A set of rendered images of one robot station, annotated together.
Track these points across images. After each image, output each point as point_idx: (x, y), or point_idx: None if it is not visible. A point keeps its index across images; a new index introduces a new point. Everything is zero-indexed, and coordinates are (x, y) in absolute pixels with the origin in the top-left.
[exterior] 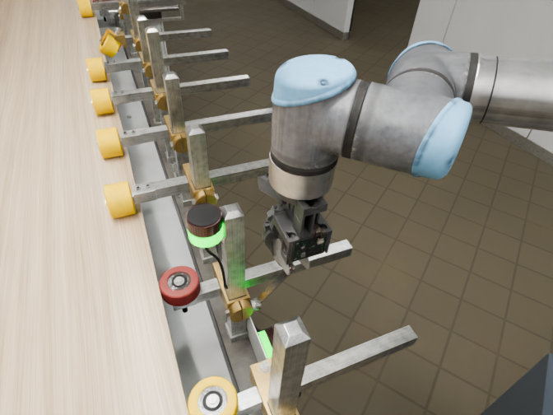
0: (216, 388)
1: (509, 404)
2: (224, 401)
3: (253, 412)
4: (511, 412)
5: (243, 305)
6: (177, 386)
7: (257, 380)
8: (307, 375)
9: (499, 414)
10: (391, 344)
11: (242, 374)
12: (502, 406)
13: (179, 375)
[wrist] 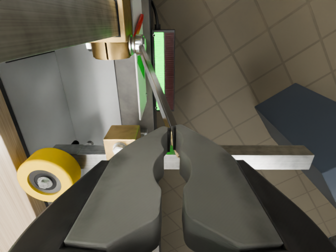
0: (49, 172)
1: (332, 118)
2: (58, 185)
3: (125, 111)
4: (327, 124)
5: (112, 54)
6: (3, 154)
7: (108, 156)
8: (165, 163)
9: (319, 111)
10: (273, 166)
11: (123, 74)
12: (327, 110)
13: (4, 144)
